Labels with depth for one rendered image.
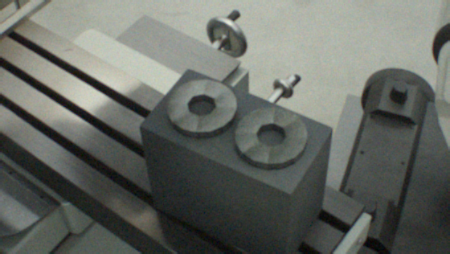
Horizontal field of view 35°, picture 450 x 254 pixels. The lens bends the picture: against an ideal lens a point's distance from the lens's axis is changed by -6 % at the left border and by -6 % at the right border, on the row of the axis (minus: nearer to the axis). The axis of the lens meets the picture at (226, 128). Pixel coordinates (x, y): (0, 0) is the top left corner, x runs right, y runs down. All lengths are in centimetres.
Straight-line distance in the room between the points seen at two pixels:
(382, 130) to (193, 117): 85
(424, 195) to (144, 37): 71
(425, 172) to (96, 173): 82
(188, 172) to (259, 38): 183
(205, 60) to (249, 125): 66
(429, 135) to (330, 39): 110
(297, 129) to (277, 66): 175
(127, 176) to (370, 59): 171
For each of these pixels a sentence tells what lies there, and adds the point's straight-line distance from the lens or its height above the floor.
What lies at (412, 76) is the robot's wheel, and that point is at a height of 60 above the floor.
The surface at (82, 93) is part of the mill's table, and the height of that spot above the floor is 99.
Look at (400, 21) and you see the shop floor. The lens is 293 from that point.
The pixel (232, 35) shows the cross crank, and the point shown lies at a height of 70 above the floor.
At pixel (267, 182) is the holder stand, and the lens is 90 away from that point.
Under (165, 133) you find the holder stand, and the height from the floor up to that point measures 117.
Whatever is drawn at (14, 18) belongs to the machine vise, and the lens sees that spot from 144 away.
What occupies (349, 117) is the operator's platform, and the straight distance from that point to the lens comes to 200.
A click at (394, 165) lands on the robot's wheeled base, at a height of 59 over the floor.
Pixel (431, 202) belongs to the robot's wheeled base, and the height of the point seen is 57.
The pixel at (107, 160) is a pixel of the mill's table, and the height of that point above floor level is 98.
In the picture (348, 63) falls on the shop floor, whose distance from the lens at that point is 272.
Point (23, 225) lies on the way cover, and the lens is 121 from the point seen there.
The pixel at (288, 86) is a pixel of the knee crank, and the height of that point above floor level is 59.
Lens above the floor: 190
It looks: 50 degrees down
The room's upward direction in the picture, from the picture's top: 2 degrees counter-clockwise
